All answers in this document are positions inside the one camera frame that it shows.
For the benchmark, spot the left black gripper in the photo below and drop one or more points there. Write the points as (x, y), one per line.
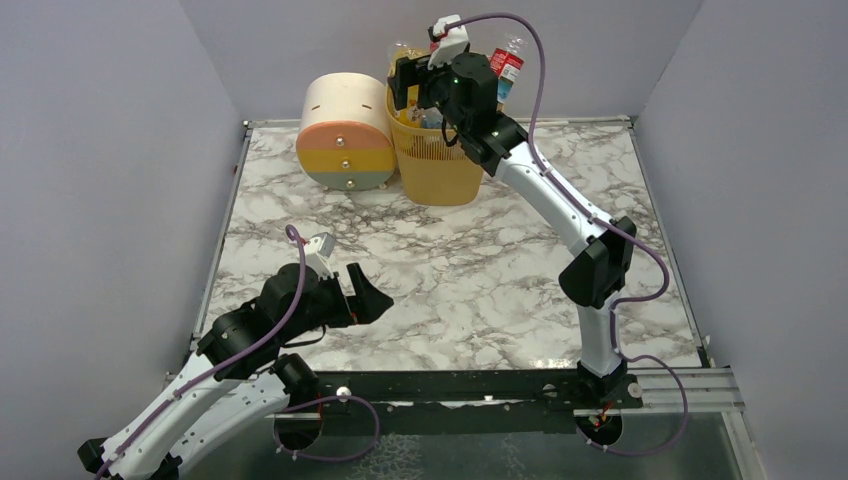
(346, 299)

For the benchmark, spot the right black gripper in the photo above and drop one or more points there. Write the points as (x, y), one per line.
(406, 82)

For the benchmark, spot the clear bottle red blue label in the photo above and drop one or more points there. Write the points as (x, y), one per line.
(506, 61)

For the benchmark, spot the yellow drink bottle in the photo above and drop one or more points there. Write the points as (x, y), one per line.
(401, 49)

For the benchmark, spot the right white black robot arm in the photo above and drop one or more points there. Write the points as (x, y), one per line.
(601, 253)

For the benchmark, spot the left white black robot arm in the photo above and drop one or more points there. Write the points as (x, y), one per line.
(244, 367)

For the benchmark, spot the yellow mesh waste bin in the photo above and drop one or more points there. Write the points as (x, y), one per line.
(434, 168)

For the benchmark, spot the round pink yellow drawer box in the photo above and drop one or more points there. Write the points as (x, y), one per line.
(344, 141)

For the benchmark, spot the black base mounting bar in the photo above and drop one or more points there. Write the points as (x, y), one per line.
(455, 402)

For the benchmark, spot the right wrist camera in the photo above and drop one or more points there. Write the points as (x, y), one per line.
(448, 40)

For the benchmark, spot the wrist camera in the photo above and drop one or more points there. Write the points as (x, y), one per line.
(448, 40)
(318, 250)

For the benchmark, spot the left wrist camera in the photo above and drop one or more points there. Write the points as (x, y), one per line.
(318, 250)

